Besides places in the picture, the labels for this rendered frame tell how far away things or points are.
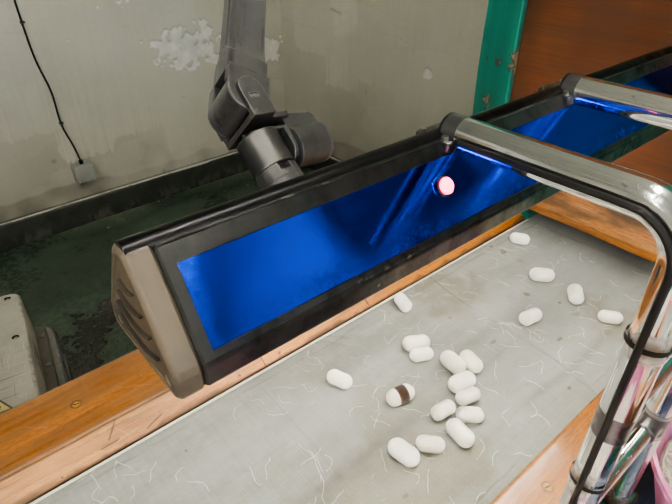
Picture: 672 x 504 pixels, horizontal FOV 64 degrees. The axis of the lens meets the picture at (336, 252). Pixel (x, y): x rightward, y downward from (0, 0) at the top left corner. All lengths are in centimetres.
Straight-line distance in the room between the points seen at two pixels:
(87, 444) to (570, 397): 55
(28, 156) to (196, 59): 84
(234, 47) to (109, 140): 190
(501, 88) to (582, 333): 45
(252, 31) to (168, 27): 184
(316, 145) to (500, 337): 36
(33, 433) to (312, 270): 46
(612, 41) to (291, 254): 73
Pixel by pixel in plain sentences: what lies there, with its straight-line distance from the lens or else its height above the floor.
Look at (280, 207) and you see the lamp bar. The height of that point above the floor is 111.
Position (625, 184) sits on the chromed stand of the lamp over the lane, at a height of 112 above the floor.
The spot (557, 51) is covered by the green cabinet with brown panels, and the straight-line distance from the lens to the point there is 98.
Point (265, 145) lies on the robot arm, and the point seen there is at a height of 99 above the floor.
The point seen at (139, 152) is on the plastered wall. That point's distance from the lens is 268.
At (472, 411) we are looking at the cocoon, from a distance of 65.
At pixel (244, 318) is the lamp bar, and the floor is 107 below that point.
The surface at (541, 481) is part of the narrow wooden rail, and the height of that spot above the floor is 76.
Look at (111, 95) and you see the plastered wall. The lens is 257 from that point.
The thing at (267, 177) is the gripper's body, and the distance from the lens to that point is 66.
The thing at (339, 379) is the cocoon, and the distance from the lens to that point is 66.
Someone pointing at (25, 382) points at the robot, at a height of 47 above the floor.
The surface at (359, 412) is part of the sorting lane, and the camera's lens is 65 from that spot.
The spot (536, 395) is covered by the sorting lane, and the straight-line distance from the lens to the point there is 71.
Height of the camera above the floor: 124
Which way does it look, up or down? 34 degrees down
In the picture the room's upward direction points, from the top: straight up
